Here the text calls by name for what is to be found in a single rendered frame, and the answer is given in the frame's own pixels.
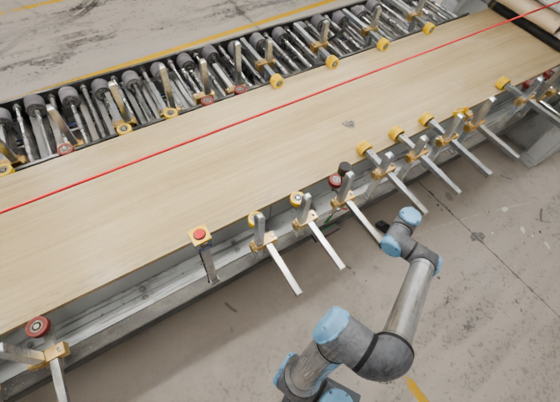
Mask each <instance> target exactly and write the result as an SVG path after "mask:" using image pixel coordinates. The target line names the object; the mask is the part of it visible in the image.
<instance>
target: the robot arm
mask: <svg viewBox="0 0 560 402"><path fill-rule="evenodd" d="M421 221H422V215H421V214H420V213H419V212H418V211H417V210H416V209H415V208H412V207H405V208H403V209H402V210H400V212H399V214H398V216H397V217H396V218H395V219H394V221H393V222H392V224H391V225H389V224H387V223H386V222H384V221H383V220H380V221H378V222H376V223H375V226H376V228H377V229H379V230H380V231H382V232H383V233H385V235H383V237H382V241H381V243H380V244H379V248H380V249H381V250H382V251H383V252H384V253H385V254H386V255H390V256H392V257H394V258H396V257H401V258H402V259H405V260H406V261H407V262H409V263H410V267H409V269H408V271H407V274H406V277H405V279H404V280H403V283H402V287H401V288H400V290H399V293H398V295H397V298H396V300H395V303H394V305H393V307H392V310H391V313H390V315H389V317H388V319H387V323H386V324H385V327H384V329H383V331H381V332H378V333H377V334H375V333H373V332H372V331H371V330H370V329H369V328H368V327H366V326H365V325H364V324H362V323H361V322H359V321H358V320H357V319H355V318H354V317H352V316H351V315H350V314H349V313H348V312H347V311H346V310H344V309H342V308H340V307H339V306H333V307H332V308H330V310H329V311H328V312H327V313H325V315H324V316H323V317H322V318H321V319H320V320H319V322H318V323H317V325H316V327H315V328H314V330H313V332H312V338H313V340H312V341H311V343H310V344H309V345H308V346H307V348H306V349H305V350H304V351H303V352H302V354H301V355H297V354H295V353H294V352H291V353H290V354H289V355H288V356H287V357H286V359H285V360H284V361H283V362H282V364H281V366H280V367H279V369H278V371H277V373H276V374H275V376H274V378H273V380H272V381H273V383H274V384H275V385H276V386H277V388H278V389H280V390H281V391H282V392H283V393H284V394H285V395H286V396H287V397H288V398H289V399H290V400H291V401H292V402H353V400H352V399H351V397H350V396H349V395H348V394H347V393H346V392H345V391H343V390H341V389H337V388H336V387H335V386H334V385H333V384H331V383H330V382H329V381H328V380H326V379H325V378H326V377H327V376H328V375H330V374H331V373H332V372H333V371H334V370H335V369H336V368H338V367H339V366H340V365H341V364H345V365H346V366H347V367H348V368H349V369H351V370H352V371H353V372H354V373H355V374H357V375H358V376H360V377H362V378H364V379H366V380H371V381H374V382H388V381H392V380H395V379H398V378H400V377H402V376H403V375H405V374H406V373H407V372H408V371H409V370H410V368H411V367H412V365H413V360H414V356H415V353H414V349H413V347H412V343H413V338H414V335H415V333H416V329H417V326H418V322H419V319H420V316H421V313H422V310H423V306H424V302H425V299H426V297H427V294H428V289H429V286H430V283H431V280H432V277H433V276H435V275H436V274H437V273H438V271H439V270H440V268H441V267H442V264H443V259H442V258H441V257H440V256H439V255H438V254H436V253H434V252H433V251H432V250H430V249H428V248H426V247H425V246H423V245H422V244H420V243H419V242H417V241H416V240H414V239H412V238H411V236H412V234H413V232H414V230H415V229H416V227H417V226H418V225H419V224H420V223H421Z"/></svg>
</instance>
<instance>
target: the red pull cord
mask: <svg viewBox="0 0 560 402"><path fill-rule="evenodd" d="M557 3H560V1H558V2H555V3H552V4H549V5H547V6H545V7H542V8H539V9H536V10H533V11H531V12H529V13H525V14H523V15H520V16H518V17H515V18H512V19H509V20H507V21H505V22H502V23H499V24H496V25H493V26H491V27H489V28H485V29H483V30H480V31H478V32H475V33H472V34H469V35H467V36H465V37H462V38H459V39H456V40H453V41H451V42H449V43H445V44H443V45H440V46H438V47H435V48H432V49H429V50H427V51H425V52H422V53H419V54H416V55H413V56H411V57H409V58H405V59H403V60H400V61H398V62H395V63H392V64H389V65H387V66H385V67H382V68H379V69H376V70H373V71H371V72H369V73H365V74H363V75H360V76H358V77H355V78H352V79H349V80H347V81H345V82H342V83H339V84H336V85H333V86H331V87H329V88H325V89H323V90H321V91H318V92H315V93H312V94H309V95H307V96H305V97H302V98H299V99H296V100H294V101H292V102H289V103H285V104H283V105H281V106H278V107H275V108H272V109H269V110H268V111H265V112H262V113H259V114H256V115H254V116H252V117H249V118H245V119H243V120H241V121H238V122H236V123H232V124H229V125H228V126H225V127H222V128H219V129H216V130H214V131H212V132H209V133H205V134H203V135H201V136H198V137H196V138H192V139H189V140H188V141H185V142H182V143H179V144H176V145H174V146H172V147H169V148H165V149H163V150H161V151H158V152H156V153H152V154H149V155H148V156H145V157H142V158H139V159H136V160H134V161H132V162H129V163H125V164H123V165H121V166H118V167H116V168H112V169H109V170H108V171H105V172H102V173H99V174H96V175H94V176H92V177H89V178H85V179H83V180H81V181H78V182H76V183H72V184H69V185H68V186H65V187H63V188H59V189H57V190H54V191H52V192H50V193H45V194H44V195H41V196H38V197H36V198H32V199H30V200H28V201H25V202H23V203H20V204H17V205H14V206H12V207H10V208H7V209H4V210H1V211H0V214H3V213H6V212H8V211H10V210H13V209H16V208H19V207H22V206H23V205H26V204H30V203H32V202H34V201H37V200H39V199H41V198H46V197H47V196H50V195H53V194H55V193H59V192H61V191H63V190H65V189H68V188H71V187H74V186H77V185H79V184H81V183H85V182H87V181H90V180H92V179H95V178H98V177H101V176H103V175H105V174H108V173H111V172H114V171H116V170H119V169H120V168H125V167H127V166H129V165H132V164H134V163H138V162H140V161H143V160H145V159H147V158H151V157H153V156H156V155H158V154H160V153H164V152H167V151H169V150H171V149H174V148H177V147H180V146H182V145H184V144H187V143H191V142H193V141H195V140H198V139H200V138H204V137H207V136H208V135H211V134H213V133H217V132H219V131H222V130H224V129H226V128H231V127H232V126H235V125H237V124H240V123H243V122H246V121H248V120H250V119H253V118H256V117H259V116H262V115H264V114H266V113H270V112H272V111H274V110H277V109H280V108H283V107H286V106H288V105H290V104H293V103H296V102H298V101H301V100H303V99H305V98H310V97H311V96H314V95H317V94H319V93H323V92H325V91H327V90H329V89H332V88H335V87H338V86H341V85H343V84H345V83H349V82H351V81H354V80H356V79H359V78H362V77H365V76H367V75H369V74H372V73H375V72H378V71H380V70H383V69H384V68H389V67H391V66H393V65H396V64H398V63H402V62H404V61H407V60H409V59H411V58H415V57H417V56H420V55H422V54H424V53H428V52H431V51H433V50H435V49H438V48H441V47H444V46H446V45H448V44H451V43H455V42H457V41H459V40H462V39H464V38H468V37H471V36H472V35H475V34H477V33H481V32H483V31H486V30H488V29H490V28H495V27H496V26H499V25H501V24H504V23H507V22H510V21H512V20H514V19H517V18H520V17H523V16H526V15H528V14H530V13H534V12H536V11H538V10H541V9H544V8H547V7H550V6H552V5H554V4H557Z"/></svg>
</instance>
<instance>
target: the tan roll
mask: <svg viewBox="0 0 560 402"><path fill-rule="evenodd" d="M497 1H499V2H500V3H502V4H503V5H505V6H507V7H508V8H510V9H512V10H513V11H514V12H516V13H518V14H520V15H523V14H525V13H529V12H531V11H533V10H536V9H539V8H542V7H545V6H544V5H542V4H541V3H539V2H537V1H535V0H497ZM524 17H525V18H526V19H528V20H529V21H531V22H533V23H535V24H537V25H538V26H539V27H541V28H543V29H545V30H546V31H548V32H549V33H551V34H552V35H555V34H557V33H559V32H560V14H558V13H556V12H554V11H553V10H552V9H550V8H544V9H541V10H538V11H536V12H534V13H530V14H528V15H526V16H524Z"/></svg>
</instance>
